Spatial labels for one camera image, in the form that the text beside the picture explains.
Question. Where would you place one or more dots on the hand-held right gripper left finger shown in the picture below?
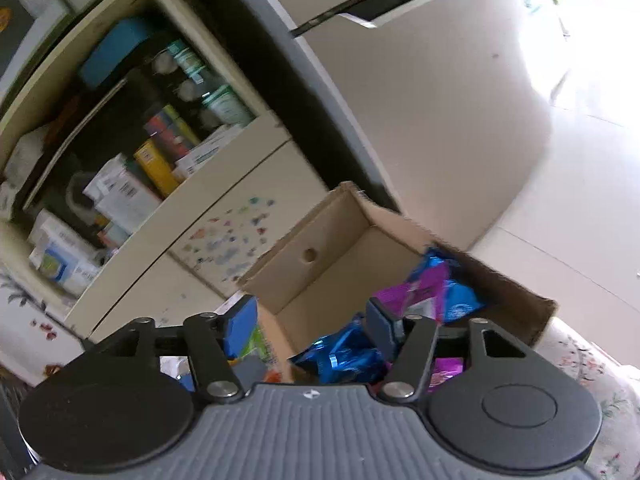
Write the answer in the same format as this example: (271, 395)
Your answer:
(240, 327)

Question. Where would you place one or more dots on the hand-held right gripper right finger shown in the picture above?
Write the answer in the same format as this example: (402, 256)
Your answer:
(382, 332)

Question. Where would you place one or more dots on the large blue foil snack bag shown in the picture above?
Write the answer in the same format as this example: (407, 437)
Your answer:
(340, 355)

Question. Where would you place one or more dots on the green snack packet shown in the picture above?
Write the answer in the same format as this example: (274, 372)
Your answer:
(260, 345)

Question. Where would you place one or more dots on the cream cabinet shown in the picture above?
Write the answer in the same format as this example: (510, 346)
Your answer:
(235, 180)

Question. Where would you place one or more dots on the tall white cardboard box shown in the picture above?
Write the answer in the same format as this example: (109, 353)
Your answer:
(125, 200)

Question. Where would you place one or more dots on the flat white medicine box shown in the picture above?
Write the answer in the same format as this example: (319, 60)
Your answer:
(210, 152)

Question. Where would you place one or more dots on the yellow box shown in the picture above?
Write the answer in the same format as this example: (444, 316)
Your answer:
(155, 167)

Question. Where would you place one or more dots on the white box blue label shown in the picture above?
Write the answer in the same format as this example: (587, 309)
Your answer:
(65, 260)

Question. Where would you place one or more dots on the white plastic jug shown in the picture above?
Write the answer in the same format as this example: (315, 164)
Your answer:
(82, 200)

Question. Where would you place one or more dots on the floral white cloth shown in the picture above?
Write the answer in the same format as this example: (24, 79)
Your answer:
(590, 360)

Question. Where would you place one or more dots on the pink and green box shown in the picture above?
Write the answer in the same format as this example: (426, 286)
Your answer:
(170, 130)

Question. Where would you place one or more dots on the white refrigerator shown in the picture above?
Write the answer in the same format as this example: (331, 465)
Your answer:
(425, 100)

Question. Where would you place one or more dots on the green capped white bottle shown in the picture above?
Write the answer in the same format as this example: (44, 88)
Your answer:
(187, 62)

